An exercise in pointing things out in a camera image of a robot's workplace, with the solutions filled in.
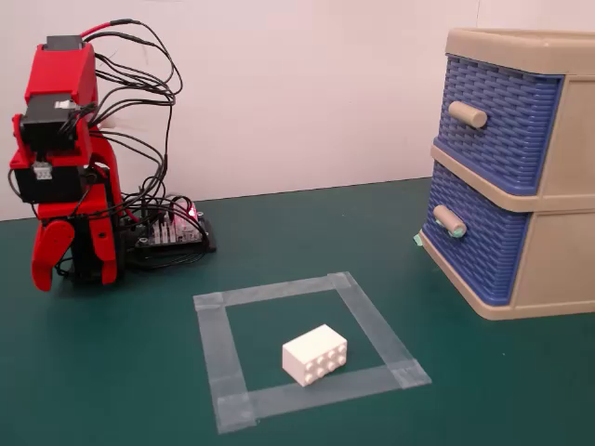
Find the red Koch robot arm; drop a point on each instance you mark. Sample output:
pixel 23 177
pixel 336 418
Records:
pixel 60 69

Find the motor controller circuit board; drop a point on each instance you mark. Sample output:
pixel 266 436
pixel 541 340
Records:
pixel 169 230

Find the beige plastic drawer cabinet frame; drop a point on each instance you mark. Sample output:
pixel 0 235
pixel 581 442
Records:
pixel 558 260

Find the green tape piece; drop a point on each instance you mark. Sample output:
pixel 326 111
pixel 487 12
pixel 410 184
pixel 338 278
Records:
pixel 418 239

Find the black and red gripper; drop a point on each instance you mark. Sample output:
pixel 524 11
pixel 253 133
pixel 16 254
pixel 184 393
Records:
pixel 51 183

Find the white toy building block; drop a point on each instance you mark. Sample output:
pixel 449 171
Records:
pixel 309 350

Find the translucent tape strip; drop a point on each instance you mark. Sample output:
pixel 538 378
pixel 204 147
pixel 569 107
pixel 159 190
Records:
pixel 325 388
pixel 223 353
pixel 376 334
pixel 279 290

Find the black controller board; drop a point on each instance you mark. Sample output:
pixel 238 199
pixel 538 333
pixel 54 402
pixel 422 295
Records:
pixel 207 244

